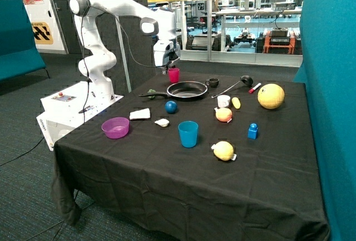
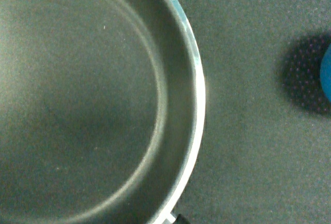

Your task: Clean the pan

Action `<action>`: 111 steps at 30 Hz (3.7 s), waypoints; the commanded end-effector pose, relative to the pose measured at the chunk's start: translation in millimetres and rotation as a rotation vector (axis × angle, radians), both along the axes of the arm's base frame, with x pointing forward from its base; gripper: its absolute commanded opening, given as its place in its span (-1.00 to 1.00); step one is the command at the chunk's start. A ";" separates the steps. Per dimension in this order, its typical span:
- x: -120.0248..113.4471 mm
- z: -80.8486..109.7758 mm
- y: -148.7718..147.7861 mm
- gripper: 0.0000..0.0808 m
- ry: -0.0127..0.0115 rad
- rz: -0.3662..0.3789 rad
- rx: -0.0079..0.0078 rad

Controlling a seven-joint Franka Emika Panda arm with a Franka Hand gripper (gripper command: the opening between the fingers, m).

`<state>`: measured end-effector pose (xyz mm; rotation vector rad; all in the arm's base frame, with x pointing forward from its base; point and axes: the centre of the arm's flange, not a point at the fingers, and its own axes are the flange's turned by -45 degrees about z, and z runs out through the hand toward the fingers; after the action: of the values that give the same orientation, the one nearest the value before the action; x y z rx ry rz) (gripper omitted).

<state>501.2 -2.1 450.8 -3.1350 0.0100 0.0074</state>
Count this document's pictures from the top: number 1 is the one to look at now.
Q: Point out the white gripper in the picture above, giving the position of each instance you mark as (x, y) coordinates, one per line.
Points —
(166, 52)

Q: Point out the white cleaning sponge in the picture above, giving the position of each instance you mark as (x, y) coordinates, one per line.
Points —
(140, 114)

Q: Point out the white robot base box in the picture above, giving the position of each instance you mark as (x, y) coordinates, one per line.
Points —
(70, 107)

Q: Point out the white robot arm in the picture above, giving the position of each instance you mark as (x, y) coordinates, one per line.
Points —
(160, 23)

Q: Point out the black frying pan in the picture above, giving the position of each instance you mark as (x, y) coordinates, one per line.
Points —
(182, 90)

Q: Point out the pink plastic cup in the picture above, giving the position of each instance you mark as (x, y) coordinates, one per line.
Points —
(174, 75)

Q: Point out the green toy vegetable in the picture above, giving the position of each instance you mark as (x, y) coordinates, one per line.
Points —
(151, 94)

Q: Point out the blue ball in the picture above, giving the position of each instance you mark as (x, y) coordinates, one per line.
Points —
(171, 107)

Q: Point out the dark grey acoustic panel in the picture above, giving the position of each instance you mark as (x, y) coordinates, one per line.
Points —
(134, 51)

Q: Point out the small dark brown cup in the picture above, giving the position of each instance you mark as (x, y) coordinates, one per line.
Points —
(212, 82)

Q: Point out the white toy garlic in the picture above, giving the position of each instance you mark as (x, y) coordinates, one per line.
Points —
(162, 122)

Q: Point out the small white cup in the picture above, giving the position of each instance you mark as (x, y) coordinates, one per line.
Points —
(223, 101)

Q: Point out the blue plastic cup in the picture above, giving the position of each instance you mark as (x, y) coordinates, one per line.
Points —
(188, 132)

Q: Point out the orange toy onion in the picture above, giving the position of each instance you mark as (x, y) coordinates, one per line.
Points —
(223, 114)

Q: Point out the small yellow toy food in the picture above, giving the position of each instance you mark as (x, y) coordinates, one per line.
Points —
(236, 102)

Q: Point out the purple plastic bowl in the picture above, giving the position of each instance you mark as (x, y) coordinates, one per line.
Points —
(116, 127)

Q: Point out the black ladle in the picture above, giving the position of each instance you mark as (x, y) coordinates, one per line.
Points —
(245, 79)

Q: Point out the red white marker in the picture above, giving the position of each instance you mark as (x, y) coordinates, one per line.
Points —
(253, 89)

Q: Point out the black tablecloth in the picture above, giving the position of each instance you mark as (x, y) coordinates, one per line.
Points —
(271, 191)

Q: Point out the yellow toy onion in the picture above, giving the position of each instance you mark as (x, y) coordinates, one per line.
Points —
(224, 151)

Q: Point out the blue toy brick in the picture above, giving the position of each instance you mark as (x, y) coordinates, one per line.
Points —
(253, 131)

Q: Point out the large yellow ball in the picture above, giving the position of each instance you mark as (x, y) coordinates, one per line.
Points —
(271, 96)

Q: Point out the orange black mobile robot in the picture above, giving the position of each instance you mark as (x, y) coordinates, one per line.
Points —
(285, 41)

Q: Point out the white lab workbench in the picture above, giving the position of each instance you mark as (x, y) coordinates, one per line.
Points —
(242, 28)

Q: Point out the yellow black sign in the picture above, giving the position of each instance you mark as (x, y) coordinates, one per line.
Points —
(42, 33)

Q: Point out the teal bench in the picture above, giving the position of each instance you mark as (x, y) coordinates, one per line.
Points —
(19, 54)

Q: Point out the teal partition panel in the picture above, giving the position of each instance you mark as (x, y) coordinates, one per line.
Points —
(327, 30)

